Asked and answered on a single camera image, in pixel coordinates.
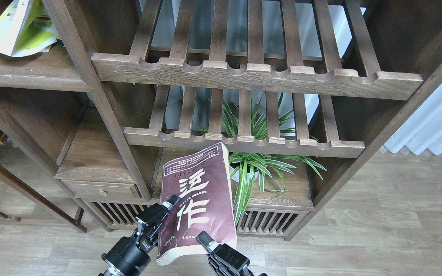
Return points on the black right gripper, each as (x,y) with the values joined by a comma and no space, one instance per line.
(223,259)

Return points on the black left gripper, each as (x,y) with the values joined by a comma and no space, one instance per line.
(130,255)

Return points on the brass drawer knob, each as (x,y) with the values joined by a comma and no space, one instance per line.
(103,192)

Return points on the upright book top left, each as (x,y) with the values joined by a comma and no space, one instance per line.
(59,41)

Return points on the maroon book white characters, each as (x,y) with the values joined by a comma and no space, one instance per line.
(203,183)

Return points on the wooden furniture at left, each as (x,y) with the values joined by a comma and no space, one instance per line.
(13,181)

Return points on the white curtain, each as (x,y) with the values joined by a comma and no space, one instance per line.
(423,130)

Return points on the dark wooden bookshelf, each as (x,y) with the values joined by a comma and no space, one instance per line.
(138,82)

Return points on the yellow green cover book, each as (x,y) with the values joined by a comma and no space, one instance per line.
(26,28)

